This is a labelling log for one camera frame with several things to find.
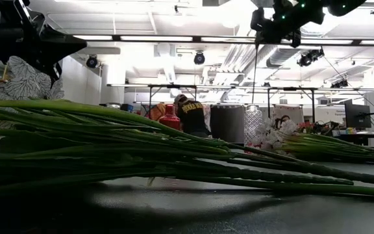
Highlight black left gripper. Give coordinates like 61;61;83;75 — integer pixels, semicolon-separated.
0;0;88;86

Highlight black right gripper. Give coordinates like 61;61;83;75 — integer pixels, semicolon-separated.
250;0;326;49

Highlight small white blossom bunch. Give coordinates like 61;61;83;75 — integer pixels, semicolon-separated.
247;117;374;165

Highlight clear slim glass vase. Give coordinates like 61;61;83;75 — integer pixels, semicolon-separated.
243;104;264;147

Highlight orange background flowers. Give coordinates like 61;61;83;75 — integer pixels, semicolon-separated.
299;120;316;133

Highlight red glass vase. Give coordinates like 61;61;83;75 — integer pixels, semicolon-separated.
158;103;182;131

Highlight round black ceiling spotlight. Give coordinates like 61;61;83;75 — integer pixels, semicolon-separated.
85;54;99;69
193;51;206;66

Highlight white draped board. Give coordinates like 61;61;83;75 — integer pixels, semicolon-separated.
272;104;305;125

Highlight person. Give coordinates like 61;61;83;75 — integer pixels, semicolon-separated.
273;114;292;131
173;93;212;138

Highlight dark grey panel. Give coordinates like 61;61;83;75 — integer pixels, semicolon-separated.
210;104;245;144

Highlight long ceiling light bar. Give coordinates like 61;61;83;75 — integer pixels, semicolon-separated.
71;34;374;47

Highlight colourful patterned quilt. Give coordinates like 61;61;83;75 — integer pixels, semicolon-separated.
140;102;168;122

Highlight black computer monitor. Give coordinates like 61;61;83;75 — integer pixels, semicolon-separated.
344;103;372;129

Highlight dark background desk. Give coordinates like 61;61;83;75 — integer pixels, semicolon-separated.
332;130;374;147

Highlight black ceiling camera cluster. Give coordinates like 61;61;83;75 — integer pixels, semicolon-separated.
330;79;349;89
296;47;325;68

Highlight black metal table frame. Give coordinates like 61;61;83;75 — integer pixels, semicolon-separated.
147;83;198;120
266;86;316;124

